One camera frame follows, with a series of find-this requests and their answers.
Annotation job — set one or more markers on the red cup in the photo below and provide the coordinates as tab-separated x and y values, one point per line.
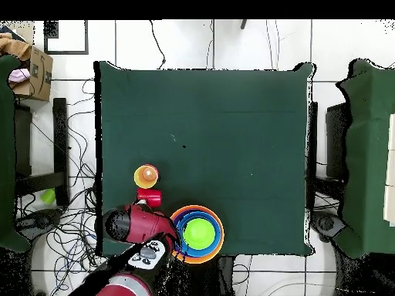
151	197

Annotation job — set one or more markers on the yellow cup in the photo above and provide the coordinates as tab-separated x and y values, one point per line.
140	182

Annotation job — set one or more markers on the green bowl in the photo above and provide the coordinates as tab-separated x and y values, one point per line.
200	234

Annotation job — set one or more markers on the deep blue bowl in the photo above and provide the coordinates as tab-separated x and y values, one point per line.
218	225

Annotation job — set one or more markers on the light orange bowl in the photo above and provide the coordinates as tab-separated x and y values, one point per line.
203	261

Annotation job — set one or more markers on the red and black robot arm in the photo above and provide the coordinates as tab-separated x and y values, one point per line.
142	225

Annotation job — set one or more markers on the lime green cup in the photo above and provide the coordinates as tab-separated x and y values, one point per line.
48	196

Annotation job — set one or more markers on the dark green tablecloth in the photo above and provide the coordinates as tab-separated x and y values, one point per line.
222	108

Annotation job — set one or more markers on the green cloth covered table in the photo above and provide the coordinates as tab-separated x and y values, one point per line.
367	154
6	154

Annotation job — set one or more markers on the cardboard box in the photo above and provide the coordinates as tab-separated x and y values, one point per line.
40	83

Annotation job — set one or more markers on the grey floor equipment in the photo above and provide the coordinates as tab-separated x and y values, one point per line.
327	223

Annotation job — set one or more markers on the pink cloth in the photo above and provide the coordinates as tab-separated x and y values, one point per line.
19	75

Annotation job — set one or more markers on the black cabinet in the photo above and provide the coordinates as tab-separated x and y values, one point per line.
336	138

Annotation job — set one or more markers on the black stand leg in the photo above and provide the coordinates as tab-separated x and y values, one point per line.
243	24

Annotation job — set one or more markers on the brown crumpled paper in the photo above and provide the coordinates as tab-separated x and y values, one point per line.
15	46

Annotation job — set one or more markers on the white box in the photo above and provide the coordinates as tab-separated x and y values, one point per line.
390	200

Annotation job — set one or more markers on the black bench frame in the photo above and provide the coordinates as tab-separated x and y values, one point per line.
60	138

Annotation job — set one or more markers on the black square frame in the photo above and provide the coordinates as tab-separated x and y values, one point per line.
66	53

